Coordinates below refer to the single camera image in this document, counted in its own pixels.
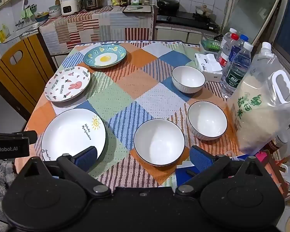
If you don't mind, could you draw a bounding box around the blue cap water bottle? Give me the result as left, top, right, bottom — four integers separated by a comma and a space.
233, 34, 249, 60

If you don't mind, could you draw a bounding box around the white rice cooker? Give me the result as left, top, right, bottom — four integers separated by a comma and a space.
60, 0, 81, 16

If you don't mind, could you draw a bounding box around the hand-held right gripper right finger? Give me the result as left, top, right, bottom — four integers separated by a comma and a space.
175, 145, 271, 196

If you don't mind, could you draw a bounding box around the cutting board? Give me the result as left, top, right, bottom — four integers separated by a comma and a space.
122, 5, 151, 14

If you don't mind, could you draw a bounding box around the green label water bottle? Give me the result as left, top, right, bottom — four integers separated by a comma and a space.
219, 42, 254, 99

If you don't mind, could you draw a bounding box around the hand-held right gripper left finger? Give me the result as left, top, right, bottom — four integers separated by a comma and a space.
19, 146, 112, 197

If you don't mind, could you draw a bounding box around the striped counter cloth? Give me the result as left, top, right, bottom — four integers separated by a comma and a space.
39, 5, 157, 56

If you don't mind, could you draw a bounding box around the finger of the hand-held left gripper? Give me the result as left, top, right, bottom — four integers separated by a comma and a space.
12, 130, 38, 145

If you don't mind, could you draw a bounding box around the red cap water bottle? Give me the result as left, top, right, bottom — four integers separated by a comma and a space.
223, 33, 240, 74

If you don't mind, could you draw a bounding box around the white tissue pack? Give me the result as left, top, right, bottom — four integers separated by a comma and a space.
194, 53, 223, 82

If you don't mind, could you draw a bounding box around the green plastic basket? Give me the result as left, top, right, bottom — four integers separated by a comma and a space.
200, 34, 224, 53

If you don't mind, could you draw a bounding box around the blue fried egg plate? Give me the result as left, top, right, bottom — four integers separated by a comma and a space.
83, 44, 127, 68

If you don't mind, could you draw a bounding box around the blue bowl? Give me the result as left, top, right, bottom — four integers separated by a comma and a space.
35, 12, 50, 23

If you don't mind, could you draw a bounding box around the white bunny print plate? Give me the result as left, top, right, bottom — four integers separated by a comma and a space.
44, 66, 91, 102

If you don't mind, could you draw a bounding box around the grey leaning board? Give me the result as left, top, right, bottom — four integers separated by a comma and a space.
222, 0, 286, 47

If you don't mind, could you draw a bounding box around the black wok with lid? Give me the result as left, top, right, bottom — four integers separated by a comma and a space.
156, 0, 180, 13

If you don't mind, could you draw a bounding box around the white green bowl stack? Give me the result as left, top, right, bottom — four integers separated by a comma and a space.
48, 5, 62, 18

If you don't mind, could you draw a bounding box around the pot with glass lid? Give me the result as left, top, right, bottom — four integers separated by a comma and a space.
196, 4, 213, 18

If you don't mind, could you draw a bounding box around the red label water bottle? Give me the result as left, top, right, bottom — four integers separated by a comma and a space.
216, 28, 237, 68

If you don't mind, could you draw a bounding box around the black gas stove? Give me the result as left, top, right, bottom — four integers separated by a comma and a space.
156, 11, 220, 33

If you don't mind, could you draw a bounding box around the clear bag of rice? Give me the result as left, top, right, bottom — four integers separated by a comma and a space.
227, 42, 290, 155

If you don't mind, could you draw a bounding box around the white bowl dark rim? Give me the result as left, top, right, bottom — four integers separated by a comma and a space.
187, 101, 228, 141
171, 65, 206, 94
133, 118, 185, 167

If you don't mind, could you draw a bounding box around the white sun print plate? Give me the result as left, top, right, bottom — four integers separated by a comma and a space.
41, 108, 107, 162

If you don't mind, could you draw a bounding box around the black white checkered rug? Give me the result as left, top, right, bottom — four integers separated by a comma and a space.
0, 159, 18, 223

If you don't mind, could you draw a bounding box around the green hanging cloth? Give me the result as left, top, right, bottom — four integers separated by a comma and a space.
20, 3, 37, 20

